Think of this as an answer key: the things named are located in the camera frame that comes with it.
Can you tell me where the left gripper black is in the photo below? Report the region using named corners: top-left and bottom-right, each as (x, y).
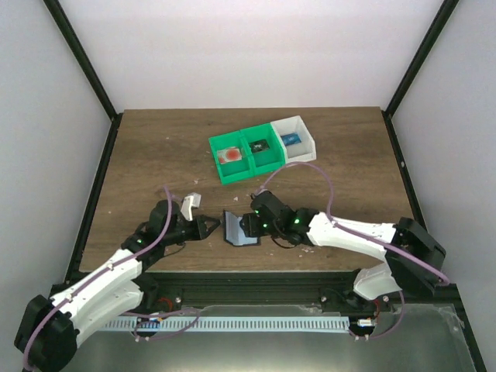
top-left (164, 216), bottom-right (221, 248)

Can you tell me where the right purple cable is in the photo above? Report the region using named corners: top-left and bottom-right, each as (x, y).
top-left (253, 162), bottom-right (450, 342)

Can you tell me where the blue card in bin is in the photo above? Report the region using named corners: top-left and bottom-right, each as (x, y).
top-left (281, 133), bottom-right (301, 147)

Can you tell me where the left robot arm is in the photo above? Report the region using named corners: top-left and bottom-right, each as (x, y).
top-left (14, 200), bottom-right (221, 371)

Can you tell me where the red circle card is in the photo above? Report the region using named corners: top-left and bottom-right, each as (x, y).
top-left (216, 146), bottom-right (243, 164)

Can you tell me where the black leather card holder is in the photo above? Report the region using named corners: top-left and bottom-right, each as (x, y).
top-left (223, 210), bottom-right (260, 247)

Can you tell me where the left black side rail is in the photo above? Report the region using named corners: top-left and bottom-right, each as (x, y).
top-left (64, 112), bottom-right (123, 284)

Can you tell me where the black card in bin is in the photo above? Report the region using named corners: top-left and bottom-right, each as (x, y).
top-left (249, 139), bottom-right (270, 154)

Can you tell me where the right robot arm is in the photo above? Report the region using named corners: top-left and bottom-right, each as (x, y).
top-left (238, 191), bottom-right (449, 312)

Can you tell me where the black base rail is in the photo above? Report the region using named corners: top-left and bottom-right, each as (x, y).
top-left (50, 270), bottom-right (462, 315)

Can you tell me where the right black side rail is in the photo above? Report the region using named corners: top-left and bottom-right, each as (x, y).
top-left (381, 111), bottom-right (443, 272)

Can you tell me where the metal front plate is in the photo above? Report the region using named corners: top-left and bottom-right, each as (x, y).
top-left (60, 305), bottom-right (486, 371)

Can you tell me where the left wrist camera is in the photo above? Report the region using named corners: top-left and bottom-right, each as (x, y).
top-left (181, 192), bottom-right (202, 222)

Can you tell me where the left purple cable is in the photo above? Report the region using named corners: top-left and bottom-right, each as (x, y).
top-left (22, 184), bottom-right (202, 369)

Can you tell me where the black side rail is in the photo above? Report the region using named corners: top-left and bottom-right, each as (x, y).
top-left (381, 111), bottom-right (443, 272)
top-left (64, 112), bottom-right (123, 284)

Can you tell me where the purple cable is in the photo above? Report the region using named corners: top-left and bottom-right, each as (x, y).
top-left (253, 162), bottom-right (450, 342)
top-left (22, 184), bottom-right (202, 369)

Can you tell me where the black frame post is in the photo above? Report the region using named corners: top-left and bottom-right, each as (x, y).
top-left (43, 0), bottom-right (119, 121)
top-left (383, 0), bottom-right (459, 119)

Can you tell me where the white storage bin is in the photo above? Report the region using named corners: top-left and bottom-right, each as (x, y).
top-left (270, 115), bottom-right (317, 164)

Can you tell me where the middle green storage bin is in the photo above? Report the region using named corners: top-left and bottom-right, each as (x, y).
top-left (240, 123), bottom-right (285, 176)

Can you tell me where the black frame post right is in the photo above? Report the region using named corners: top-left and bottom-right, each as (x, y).
top-left (383, 0), bottom-right (459, 119)

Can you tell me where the black frame post left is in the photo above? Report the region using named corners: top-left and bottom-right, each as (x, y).
top-left (43, 0), bottom-right (119, 121)

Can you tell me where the light blue cable duct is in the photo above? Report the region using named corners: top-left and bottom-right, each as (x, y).
top-left (102, 315), bottom-right (350, 333)

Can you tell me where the large green storage bin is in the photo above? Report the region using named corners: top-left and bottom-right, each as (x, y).
top-left (208, 130), bottom-right (254, 185)

